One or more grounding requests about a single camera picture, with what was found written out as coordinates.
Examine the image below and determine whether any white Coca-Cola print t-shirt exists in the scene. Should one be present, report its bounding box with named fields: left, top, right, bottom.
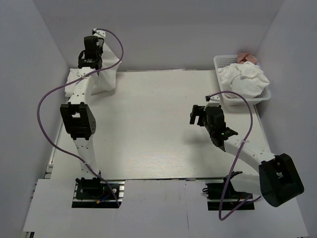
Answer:
left=92, top=43, right=121, bottom=94

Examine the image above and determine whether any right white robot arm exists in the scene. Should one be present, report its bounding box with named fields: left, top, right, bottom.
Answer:
left=190, top=105, right=304, bottom=207

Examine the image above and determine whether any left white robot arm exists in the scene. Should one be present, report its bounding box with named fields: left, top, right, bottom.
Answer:
left=60, top=36, right=103, bottom=185

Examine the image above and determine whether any folded white t-shirt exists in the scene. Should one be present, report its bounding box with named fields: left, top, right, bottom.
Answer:
left=64, top=68, right=81, bottom=98

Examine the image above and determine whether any crumpled white t-shirt in basket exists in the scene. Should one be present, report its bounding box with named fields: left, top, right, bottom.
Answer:
left=218, top=61, right=270, bottom=99

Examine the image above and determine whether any white plastic laundry basket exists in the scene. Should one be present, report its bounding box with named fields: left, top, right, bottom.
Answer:
left=213, top=55, right=271, bottom=106

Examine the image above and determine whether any pink cloth behind basket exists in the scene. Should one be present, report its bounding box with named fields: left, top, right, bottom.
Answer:
left=236, top=53, right=258, bottom=64

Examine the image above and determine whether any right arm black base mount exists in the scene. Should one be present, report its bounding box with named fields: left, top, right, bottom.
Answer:
left=202, top=182, right=255, bottom=211

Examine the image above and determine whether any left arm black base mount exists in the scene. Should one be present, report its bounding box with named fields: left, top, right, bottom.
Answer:
left=71, top=178, right=124, bottom=209

